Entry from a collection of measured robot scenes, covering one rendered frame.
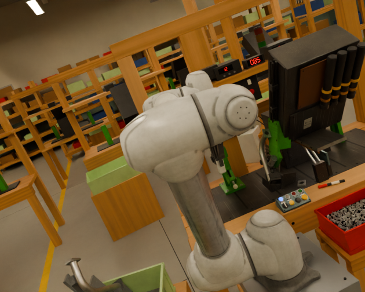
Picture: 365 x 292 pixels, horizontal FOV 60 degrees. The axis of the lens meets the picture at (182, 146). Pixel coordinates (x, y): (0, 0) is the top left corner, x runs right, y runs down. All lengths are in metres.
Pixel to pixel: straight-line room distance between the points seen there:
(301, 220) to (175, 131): 1.15
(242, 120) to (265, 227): 0.53
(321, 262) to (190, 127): 0.85
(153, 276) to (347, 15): 1.88
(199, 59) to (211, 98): 1.27
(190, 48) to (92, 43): 9.69
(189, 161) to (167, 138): 0.08
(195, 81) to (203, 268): 0.67
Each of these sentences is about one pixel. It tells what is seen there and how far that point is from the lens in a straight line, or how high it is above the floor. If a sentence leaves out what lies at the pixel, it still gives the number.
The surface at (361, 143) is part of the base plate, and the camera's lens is 2.19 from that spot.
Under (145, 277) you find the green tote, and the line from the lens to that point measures 1.58.
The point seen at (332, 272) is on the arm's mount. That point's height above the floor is 0.92.
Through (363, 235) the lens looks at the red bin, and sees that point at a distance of 1.53.
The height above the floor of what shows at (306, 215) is 0.84.
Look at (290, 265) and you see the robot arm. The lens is 1.19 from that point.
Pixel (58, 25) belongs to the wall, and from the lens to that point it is 11.62.
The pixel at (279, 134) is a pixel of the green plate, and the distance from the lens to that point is 1.76.
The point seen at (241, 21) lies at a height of 1.68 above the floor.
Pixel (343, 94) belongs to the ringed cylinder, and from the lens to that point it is 1.73.
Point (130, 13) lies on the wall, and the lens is 11.77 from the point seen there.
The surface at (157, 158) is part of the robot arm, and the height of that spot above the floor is 1.62.
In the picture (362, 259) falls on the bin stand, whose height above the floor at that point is 0.79.
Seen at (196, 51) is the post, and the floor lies 1.73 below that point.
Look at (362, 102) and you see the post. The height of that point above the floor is 1.03.
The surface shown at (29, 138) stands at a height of 0.72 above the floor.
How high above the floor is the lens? 1.83
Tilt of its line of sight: 17 degrees down
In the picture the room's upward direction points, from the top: 21 degrees counter-clockwise
